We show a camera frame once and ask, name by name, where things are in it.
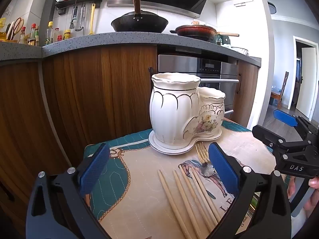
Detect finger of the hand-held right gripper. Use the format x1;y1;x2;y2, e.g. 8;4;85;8
273;109;319;142
252;124;303;152

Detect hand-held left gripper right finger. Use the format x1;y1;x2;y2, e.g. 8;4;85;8
208;142;292;239

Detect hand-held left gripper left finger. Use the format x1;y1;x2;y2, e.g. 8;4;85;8
26;143;110;239

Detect gold fork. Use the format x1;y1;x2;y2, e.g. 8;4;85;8
195;142;212;165

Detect wooden chopstick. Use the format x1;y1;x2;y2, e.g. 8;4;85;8
190;169;220;223
158;170;191;239
180;168;217;229
173;170;203;239
193;170;223;219

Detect white ceramic utensil holder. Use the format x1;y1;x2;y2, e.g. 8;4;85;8
149;72;226;155

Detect person's right hand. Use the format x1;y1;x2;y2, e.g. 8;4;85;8
287;175;319;212

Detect wooden chair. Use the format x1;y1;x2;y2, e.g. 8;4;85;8
270;72;290;110

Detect white door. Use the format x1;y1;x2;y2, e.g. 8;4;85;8
300;47;317;120

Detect narrow wooden cabinet door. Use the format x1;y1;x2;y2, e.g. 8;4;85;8
233;60;259;129

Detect printed quilted mat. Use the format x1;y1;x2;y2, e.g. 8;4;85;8
83;118;294;239

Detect wide wooden cabinet door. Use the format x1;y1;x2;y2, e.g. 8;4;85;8
42;44;158;170

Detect steel built-in oven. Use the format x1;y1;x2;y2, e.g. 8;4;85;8
158;53;240;120

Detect curved wooden cabinet door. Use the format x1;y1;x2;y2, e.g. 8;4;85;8
0;60;83;229

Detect round ceiling lamp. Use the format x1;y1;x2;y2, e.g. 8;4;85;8
267;1;278;15

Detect red pan with lid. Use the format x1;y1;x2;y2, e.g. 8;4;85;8
170;21;240;43

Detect grey speckled countertop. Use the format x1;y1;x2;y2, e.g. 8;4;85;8
0;32;262;66

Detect row of condiment bottles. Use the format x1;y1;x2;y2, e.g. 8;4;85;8
19;21;72;47

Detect yellow hanging spatula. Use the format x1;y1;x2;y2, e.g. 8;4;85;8
88;3;96;36

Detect hanging metal tongs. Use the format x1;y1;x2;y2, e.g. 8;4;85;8
75;4;86;32

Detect hanging metal peeler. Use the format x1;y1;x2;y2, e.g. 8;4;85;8
70;6;78;30

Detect knife block with scissors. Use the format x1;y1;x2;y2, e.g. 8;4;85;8
5;17;25;43

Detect yellow oil bottle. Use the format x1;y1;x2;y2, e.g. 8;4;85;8
0;17;7;42

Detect black wok with wooden handle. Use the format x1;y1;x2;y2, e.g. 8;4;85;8
111;0;168;33

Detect black wall spice shelf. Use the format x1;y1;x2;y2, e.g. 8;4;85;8
53;0;104;15

